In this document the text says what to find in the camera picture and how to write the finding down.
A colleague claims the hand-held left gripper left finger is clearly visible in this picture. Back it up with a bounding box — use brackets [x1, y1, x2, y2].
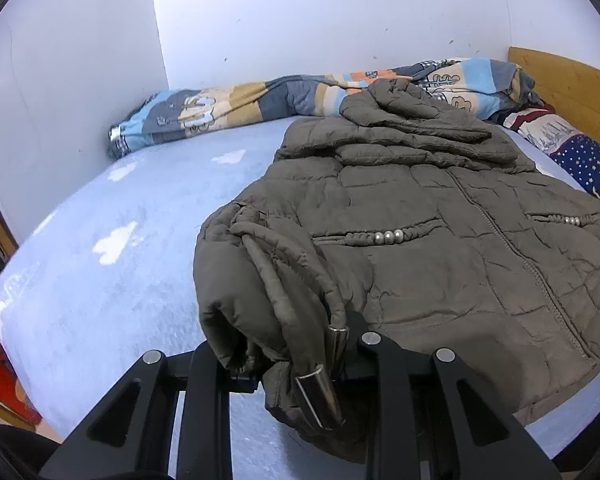
[39, 341, 258, 480]

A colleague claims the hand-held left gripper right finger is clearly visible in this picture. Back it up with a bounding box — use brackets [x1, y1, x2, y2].
[337, 310, 565, 480]

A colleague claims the olive hooded puffer jacket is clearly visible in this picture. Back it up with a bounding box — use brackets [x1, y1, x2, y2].
[192, 78, 600, 464]

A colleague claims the bed with light blue sheet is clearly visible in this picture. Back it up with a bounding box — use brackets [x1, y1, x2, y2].
[0, 117, 600, 461]

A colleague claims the red cloth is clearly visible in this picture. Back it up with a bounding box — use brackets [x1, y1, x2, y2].
[0, 269, 44, 426]

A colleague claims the striped patchwork blanket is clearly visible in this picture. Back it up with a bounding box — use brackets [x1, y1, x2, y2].
[105, 57, 543, 162]

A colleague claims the blue star print pillow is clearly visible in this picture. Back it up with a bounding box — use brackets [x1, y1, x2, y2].
[490, 105, 600, 205]

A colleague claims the wooden headboard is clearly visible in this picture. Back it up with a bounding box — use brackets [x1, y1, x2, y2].
[507, 46, 600, 153]

